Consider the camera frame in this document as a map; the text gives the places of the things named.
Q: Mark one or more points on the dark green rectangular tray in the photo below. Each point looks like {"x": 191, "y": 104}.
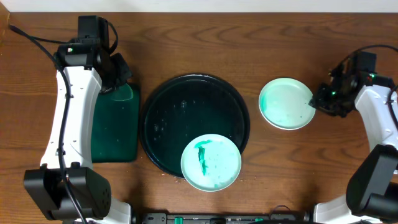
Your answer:
{"x": 115, "y": 128}

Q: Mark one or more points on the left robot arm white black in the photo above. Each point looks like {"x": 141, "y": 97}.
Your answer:
{"x": 65, "y": 187}

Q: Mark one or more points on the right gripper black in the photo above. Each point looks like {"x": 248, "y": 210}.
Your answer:
{"x": 318, "y": 101}

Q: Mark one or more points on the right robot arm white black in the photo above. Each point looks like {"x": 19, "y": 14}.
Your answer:
{"x": 371, "y": 195}

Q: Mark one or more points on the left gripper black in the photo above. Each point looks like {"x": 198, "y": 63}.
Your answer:
{"x": 121, "y": 73}

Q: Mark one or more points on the round black serving tray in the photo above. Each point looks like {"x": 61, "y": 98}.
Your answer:
{"x": 186, "y": 107}

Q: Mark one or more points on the pale green plate front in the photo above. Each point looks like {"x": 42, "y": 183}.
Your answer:
{"x": 211, "y": 162}

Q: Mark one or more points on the green scrub sponge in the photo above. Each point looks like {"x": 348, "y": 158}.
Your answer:
{"x": 122, "y": 93}

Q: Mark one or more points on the pale green plate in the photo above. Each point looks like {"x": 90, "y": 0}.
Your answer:
{"x": 211, "y": 162}
{"x": 284, "y": 103}

